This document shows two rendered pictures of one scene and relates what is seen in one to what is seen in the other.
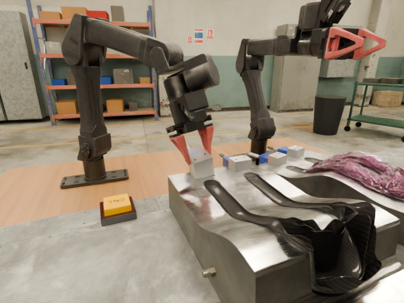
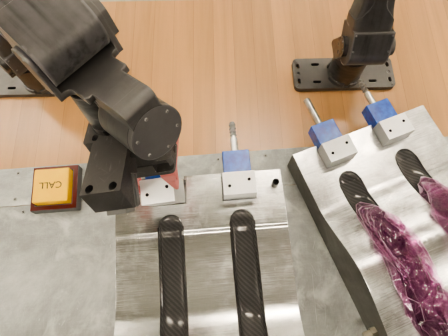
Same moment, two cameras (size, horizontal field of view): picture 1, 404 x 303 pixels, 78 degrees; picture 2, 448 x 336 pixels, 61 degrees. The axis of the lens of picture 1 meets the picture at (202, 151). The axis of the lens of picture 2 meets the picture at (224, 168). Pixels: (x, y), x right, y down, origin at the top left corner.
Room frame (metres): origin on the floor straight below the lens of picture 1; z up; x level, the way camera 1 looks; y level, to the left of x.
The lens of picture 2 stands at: (0.44, -0.13, 1.46)
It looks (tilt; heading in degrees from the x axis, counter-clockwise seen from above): 71 degrees down; 18
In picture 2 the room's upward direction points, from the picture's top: 1 degrees clockwise
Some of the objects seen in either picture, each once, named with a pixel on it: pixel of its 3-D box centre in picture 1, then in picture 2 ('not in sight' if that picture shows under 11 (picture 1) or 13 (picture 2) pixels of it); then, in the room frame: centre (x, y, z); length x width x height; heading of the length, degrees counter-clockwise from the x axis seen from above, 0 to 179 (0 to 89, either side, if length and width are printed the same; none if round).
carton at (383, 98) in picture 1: (386, 98); not in sight; (7.09, -5.20, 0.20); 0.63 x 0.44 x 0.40; 104
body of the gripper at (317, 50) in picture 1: (329, 44); not in sight; (0.67, -0.32, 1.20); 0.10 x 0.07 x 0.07; 110
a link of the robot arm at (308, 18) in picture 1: (306, 29); not in sight; (0.76, -0.29, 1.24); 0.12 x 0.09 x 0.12; 20
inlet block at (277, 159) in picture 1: (264, 158); (323, 130); (0.77, -0.21, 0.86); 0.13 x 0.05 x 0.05; 40
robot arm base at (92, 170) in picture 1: (94, 168); (34, 70); (0.73, 0.34, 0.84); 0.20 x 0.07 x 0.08; 110
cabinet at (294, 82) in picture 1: (296, 70); not in sight; (6.29, -2.28, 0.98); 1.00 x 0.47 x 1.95; 104
